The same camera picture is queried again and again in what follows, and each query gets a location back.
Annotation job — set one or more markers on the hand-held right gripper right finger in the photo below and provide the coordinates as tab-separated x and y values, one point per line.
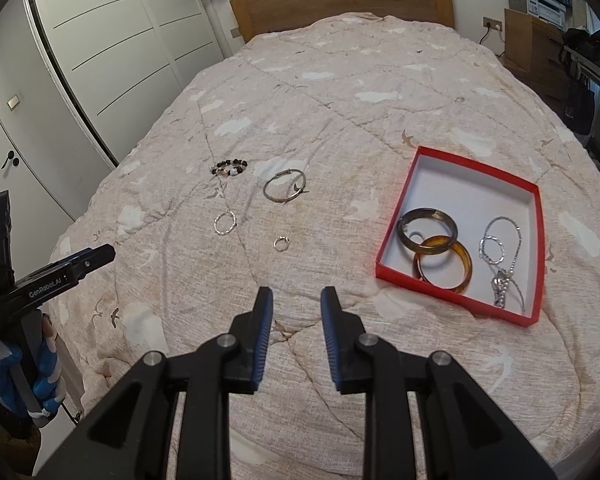
330	340

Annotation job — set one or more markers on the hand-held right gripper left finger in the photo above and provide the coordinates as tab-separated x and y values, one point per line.
262	340

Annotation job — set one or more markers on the amber bangle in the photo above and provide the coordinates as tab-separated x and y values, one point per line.
467	267

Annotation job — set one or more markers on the dark green bangle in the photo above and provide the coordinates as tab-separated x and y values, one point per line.
430	214

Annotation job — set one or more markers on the silver pendant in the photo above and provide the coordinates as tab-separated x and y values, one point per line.
501	287

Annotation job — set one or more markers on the red box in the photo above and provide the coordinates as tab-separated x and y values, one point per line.
460	185

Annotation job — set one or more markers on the person's left hand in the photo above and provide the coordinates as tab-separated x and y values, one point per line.
50	375

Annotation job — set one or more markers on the white door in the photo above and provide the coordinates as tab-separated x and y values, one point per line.
40	170

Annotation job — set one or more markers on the thin silver bangle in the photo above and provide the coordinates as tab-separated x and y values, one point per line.
285	173

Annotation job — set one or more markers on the white wardrobe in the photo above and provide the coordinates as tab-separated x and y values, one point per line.
120	35

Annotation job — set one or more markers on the wooden dresser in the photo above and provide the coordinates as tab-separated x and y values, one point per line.
530	55

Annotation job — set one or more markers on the black bag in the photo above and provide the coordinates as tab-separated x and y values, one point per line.
587	47

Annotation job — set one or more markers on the white printer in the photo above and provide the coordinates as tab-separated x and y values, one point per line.
547	10

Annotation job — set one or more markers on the light switch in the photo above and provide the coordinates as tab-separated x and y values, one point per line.
13	102

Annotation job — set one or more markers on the wall switch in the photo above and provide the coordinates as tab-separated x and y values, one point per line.
235	32

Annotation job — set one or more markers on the wall socket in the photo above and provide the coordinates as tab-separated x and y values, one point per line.
492	23

